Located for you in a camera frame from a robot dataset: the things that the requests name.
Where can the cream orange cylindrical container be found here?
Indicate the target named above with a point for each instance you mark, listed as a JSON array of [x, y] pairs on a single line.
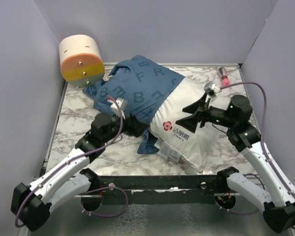
[[81, 64]]

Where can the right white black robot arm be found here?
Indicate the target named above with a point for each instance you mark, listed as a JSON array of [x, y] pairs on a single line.
[[277, 201]]

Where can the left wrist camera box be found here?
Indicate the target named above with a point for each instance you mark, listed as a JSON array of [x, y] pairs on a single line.
[[117, 106]]

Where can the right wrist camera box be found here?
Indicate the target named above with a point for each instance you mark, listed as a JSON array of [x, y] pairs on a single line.
[[212, 89]]

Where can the white pillow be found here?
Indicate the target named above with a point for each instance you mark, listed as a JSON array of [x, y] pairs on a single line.
[[175, 142]]

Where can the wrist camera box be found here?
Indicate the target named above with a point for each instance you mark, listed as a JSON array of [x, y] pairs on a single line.
[[117, 106], [212, 89]]

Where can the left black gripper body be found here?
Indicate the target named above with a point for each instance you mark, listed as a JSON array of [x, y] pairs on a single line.
[[116, 125]]

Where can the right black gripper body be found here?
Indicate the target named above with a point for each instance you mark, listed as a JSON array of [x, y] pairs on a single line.
[[214, 115]]

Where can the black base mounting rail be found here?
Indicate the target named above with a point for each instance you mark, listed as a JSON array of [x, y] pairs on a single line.
[[158, 190]]

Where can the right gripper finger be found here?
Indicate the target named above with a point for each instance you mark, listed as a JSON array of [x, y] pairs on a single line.
[[192, 122], [200, 106]]

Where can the blue cartoon print pillowcase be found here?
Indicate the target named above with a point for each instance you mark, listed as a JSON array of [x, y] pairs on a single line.
[[144, 84]]

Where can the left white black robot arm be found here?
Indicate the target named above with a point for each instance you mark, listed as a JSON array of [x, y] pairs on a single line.
[[32, 204]]

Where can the small pink tube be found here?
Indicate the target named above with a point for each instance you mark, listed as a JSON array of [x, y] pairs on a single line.
[[224, 77]]

